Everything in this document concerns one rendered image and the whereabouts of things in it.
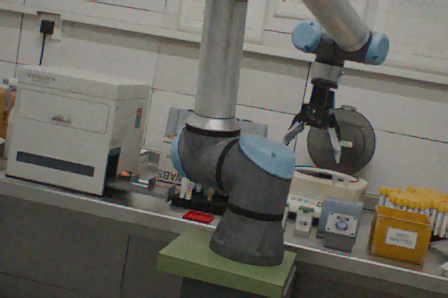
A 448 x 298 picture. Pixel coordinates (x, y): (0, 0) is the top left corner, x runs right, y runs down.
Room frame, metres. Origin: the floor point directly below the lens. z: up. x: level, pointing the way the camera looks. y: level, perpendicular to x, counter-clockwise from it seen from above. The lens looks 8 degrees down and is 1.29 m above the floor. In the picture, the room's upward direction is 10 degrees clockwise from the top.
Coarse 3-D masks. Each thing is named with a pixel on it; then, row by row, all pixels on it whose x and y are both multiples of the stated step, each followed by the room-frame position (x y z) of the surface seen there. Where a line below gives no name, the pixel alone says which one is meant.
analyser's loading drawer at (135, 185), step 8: (136, 176) 1.78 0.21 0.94; (112, 184) 1.75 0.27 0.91; (120, 184) 1.76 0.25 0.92; (128, 184) 1.77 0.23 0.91; (136, 184) 1.74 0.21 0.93; (144, 184) 1.79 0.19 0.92; (152, 184) 1.77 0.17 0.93; (136, 192) 1.74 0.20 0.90; (144, 192) 1.73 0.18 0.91; (152, 192) 1.73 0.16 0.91; (160, 192) 1.74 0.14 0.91; (168, 192) 1.72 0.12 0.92; (168, 200) 1.74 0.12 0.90
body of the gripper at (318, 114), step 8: (312, 80) 1.75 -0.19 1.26; (312, 88) 1.72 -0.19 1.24; (320, 88) 1.72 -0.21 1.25; (328, 88) 1.73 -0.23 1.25; (336, 88) 1.74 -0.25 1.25; (312, 96) 1.73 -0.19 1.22; (320, 96) 1.74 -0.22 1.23; (328, 96) 1.76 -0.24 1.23; (304, 104) 1.73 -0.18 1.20; (312, 104) 1.72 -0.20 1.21; (320, 104) 1.73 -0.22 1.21; (312, 112) 1.73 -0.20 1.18; (320, 112) 1.71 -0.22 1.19; (328, 112) 1.70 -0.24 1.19; (304, 120) 1.74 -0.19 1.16; (312, 120) 1.73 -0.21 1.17; (320, 120) 1.71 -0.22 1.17; (328, 120) 1.75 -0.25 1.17; (320, 128) 1.71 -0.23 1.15
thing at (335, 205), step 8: (328, 200) 1.74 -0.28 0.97; (336, 200) 1.73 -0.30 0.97; (344, 200) 1.75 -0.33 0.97; (328, 208) 1.74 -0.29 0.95; (336, 208) 1.73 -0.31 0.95; (344, 208) 1.73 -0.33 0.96; (352, 208) 1.73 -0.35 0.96; (360, 208) 1.73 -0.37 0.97; (320, 216) 1.74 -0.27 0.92; (352, 216) 1.73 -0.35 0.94; (360, 216) 1.72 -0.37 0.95; (320, 224) 1.74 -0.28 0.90; (320, 232) 1.73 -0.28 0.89
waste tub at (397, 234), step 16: (384, 208) 1.76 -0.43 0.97; (384, 224) 1.63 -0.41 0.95; (400, 224) 1.63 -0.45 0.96; (416, 224) 1.62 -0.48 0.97; (432, 224) 1.63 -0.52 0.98; (368, 240) 1.76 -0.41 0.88; (384, 240) 1.63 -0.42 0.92; (400, 240) 1.63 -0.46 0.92; (416, 240) 1.62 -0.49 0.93; (384, 256) 1.63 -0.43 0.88; (400, 256) 1.63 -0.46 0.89; (416, 256) 1.62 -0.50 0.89
